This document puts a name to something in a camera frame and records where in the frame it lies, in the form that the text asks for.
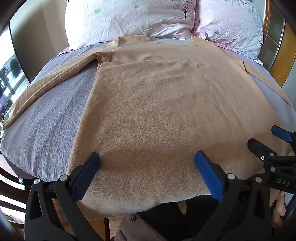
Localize grey bed sheet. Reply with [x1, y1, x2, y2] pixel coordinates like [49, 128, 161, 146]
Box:
[0, 40, 296, 183]

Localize white floral pillow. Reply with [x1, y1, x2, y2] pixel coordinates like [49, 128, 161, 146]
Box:
[64, 0, 197, 50]

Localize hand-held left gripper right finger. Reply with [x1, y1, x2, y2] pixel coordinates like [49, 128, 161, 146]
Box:
[191, 151, 271, 241]

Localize glass window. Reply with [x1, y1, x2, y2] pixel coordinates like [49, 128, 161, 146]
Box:
[0, 52, 26, 116]

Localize person's black trousers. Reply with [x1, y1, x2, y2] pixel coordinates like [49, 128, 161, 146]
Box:
[139, 194, 219, 241]

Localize person's right hand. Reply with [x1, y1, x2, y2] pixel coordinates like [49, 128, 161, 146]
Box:
[271, 191, 288, 229]

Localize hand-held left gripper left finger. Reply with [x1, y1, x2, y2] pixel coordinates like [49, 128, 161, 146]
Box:
[24, 152, 102, 241]

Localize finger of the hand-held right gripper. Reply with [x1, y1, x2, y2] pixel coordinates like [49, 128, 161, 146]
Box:
[271, 125, 296, 143]
[247, 138, 278, 163]

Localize dark wooden chair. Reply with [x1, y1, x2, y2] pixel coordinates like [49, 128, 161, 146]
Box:
[0, 160, 29, 233]

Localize tan fleece shirt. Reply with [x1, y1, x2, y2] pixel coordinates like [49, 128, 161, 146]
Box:
[2, 35, 295, 221]

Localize wooden headboard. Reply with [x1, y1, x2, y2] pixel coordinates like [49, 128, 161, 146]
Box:
[261, 0, 296, 88]

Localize pink floral pillow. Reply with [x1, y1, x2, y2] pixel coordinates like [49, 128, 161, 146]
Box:
[194, 0, 264, 66]

